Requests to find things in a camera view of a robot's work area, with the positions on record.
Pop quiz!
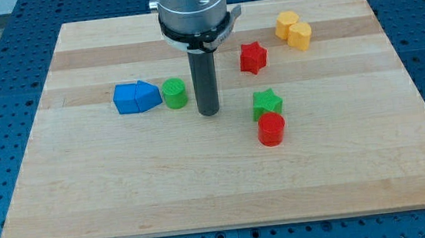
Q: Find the wooden board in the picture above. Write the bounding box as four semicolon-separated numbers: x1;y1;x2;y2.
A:
1;0;425;238

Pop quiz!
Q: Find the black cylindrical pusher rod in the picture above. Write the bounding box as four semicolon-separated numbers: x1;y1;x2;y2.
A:
188;53;220;117

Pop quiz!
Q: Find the red star block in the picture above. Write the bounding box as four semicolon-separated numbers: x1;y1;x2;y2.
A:
240;41;268;75

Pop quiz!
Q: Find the black clamp ring with lever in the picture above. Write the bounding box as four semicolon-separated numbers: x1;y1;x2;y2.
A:
157;4;247;58

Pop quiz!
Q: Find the green cylinder block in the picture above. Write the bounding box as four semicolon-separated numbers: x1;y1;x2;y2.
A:
162;78;188;110

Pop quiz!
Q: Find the green star block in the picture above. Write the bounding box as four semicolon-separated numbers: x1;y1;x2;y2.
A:
252;89;283;122

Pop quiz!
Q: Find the yellow hexagon block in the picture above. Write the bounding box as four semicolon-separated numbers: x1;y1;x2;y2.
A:
275;11;300;40

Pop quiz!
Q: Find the blue triangle block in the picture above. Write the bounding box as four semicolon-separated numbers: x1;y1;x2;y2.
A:
135;81;163;113

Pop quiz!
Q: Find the yellow heart block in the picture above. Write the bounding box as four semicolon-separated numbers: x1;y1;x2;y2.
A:
287;22;312;51

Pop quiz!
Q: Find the blue cube block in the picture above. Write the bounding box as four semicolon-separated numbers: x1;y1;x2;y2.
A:
113;83;139;114

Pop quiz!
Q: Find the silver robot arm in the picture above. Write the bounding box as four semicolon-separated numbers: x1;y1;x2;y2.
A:
156;0;227;35

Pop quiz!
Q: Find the red cylinder block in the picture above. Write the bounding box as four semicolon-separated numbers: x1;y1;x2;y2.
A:
258;112;286;147

